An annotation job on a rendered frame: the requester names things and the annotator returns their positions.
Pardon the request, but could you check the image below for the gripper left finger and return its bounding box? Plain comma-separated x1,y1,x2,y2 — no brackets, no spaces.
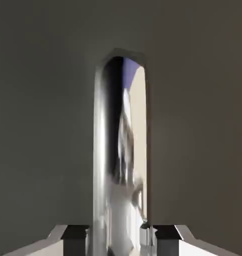
2,224,91,256

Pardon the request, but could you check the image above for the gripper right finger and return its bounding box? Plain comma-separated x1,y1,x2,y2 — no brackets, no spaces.
152,224,241,256

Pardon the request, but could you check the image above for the curved silver metal handle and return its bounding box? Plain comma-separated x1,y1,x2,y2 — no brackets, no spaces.
88,47,156,256

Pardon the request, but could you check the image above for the dark grey drawer front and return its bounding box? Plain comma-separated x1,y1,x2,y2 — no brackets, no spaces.
0,0,242,256

